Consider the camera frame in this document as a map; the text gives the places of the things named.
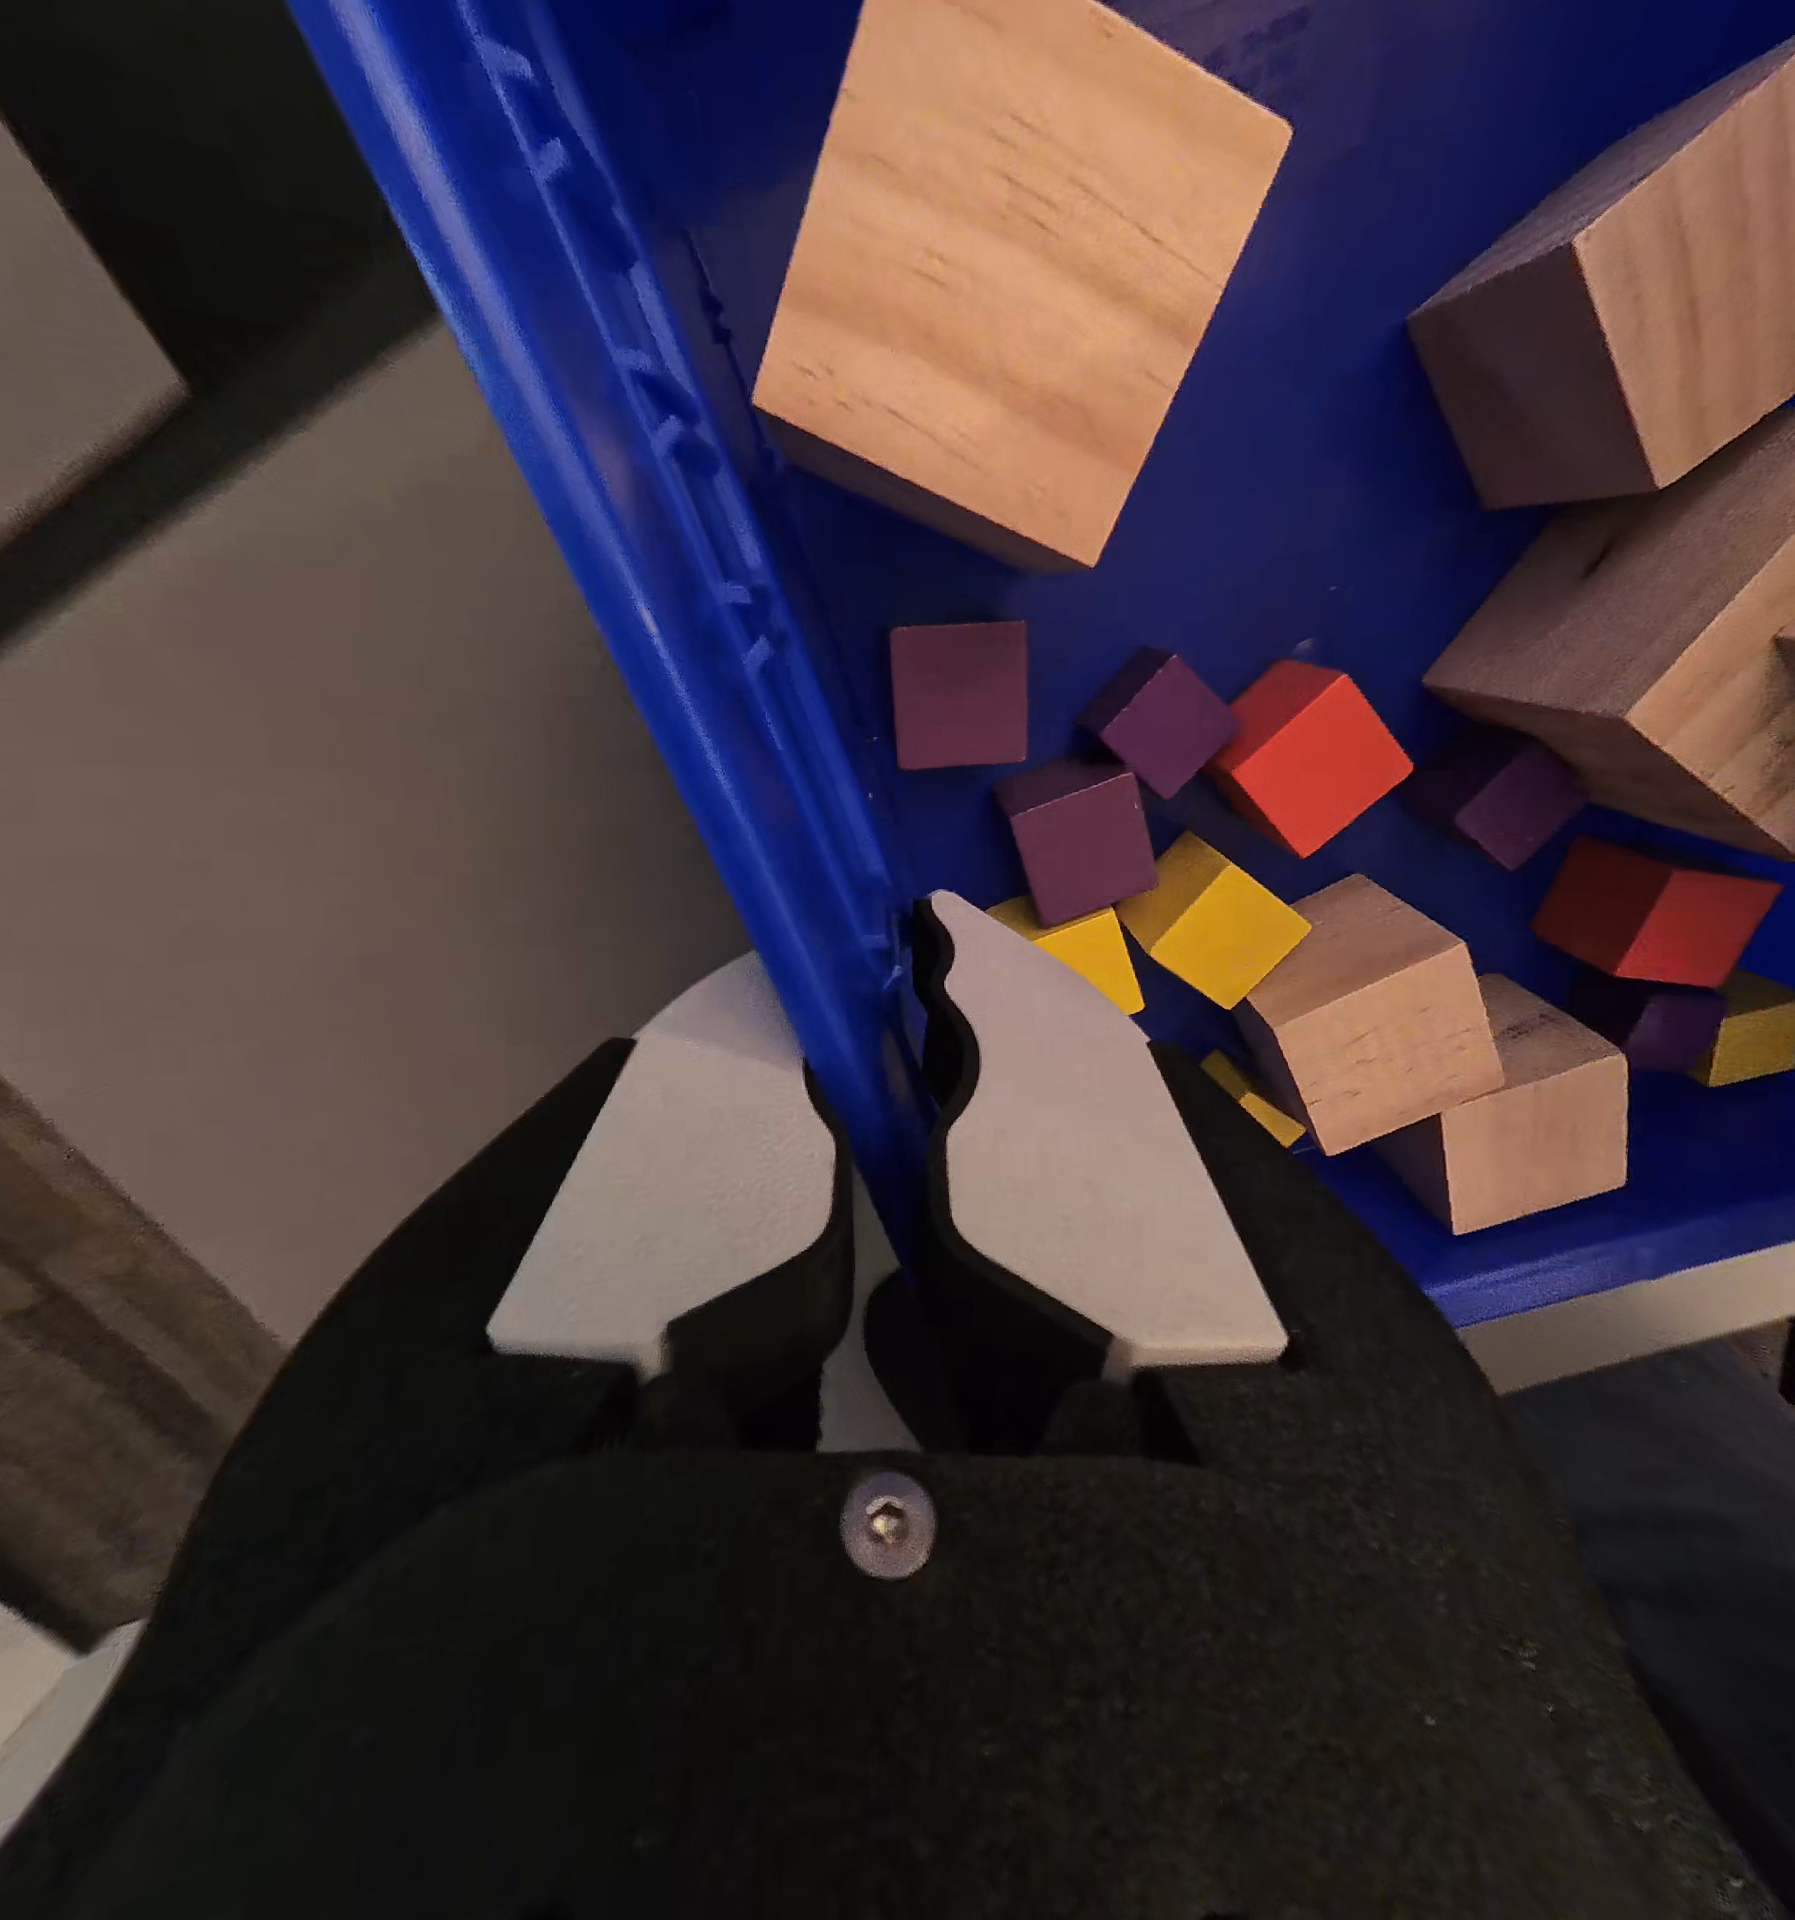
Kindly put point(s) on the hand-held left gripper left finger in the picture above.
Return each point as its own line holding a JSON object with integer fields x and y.
{"x": 675, "y": 1205}

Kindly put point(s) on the pile of wooden cubes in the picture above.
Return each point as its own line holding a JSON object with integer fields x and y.
{"x": 1018, "y": 286}

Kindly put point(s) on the dark blue clothing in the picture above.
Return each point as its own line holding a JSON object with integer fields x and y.
{"x": 1707, "y": 1578}

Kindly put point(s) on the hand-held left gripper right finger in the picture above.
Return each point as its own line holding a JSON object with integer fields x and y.
{"x": 1091, "y": 1205}

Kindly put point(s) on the blue plastic box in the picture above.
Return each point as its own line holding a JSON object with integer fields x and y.
{"x": 1329, "y": 572}

